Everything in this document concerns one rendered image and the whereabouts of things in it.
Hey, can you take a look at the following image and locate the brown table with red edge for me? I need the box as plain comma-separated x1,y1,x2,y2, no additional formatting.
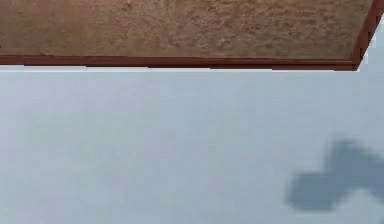
0,0,384,72

